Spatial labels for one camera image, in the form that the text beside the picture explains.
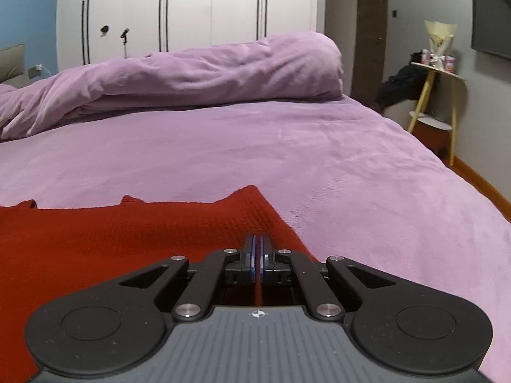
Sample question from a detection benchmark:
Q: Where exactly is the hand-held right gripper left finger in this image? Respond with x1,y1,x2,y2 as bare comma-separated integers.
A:
119,235,261,322

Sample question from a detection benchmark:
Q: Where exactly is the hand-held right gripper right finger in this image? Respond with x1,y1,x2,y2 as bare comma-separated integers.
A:
259,235,400,322

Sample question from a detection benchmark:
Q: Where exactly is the rust red knitted cardigan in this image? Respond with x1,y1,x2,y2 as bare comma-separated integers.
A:
0,184,321,383

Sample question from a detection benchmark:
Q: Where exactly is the dark clothes pile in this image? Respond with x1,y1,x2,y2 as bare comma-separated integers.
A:
375,51,429,111

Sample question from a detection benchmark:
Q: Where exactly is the purple bed sheet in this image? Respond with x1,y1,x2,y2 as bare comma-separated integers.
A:
0,95,511,383

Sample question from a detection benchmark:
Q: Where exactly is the purple duvet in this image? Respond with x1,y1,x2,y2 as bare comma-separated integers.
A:
0,32,344,141

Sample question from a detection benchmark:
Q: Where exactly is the reddish brown bin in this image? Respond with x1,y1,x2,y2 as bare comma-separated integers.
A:
413,122,450,157

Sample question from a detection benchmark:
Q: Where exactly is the yellow legged side table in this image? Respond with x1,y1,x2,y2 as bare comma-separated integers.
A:
407,62,467,167

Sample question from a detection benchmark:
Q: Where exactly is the dark brown door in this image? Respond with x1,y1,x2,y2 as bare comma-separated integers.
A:
351,0,390,112

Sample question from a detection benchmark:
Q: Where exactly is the white wardrobe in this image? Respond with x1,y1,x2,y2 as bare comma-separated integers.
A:
56,0,326,73

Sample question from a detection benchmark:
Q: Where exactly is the cream wrapped bouquet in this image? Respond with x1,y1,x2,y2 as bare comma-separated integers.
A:
424,20,460,71

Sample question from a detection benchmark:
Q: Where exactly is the grey green pillow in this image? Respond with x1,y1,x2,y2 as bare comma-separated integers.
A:
0,44,27,87

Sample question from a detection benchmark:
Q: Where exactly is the wall mounted television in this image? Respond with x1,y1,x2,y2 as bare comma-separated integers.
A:
471,0,511,60

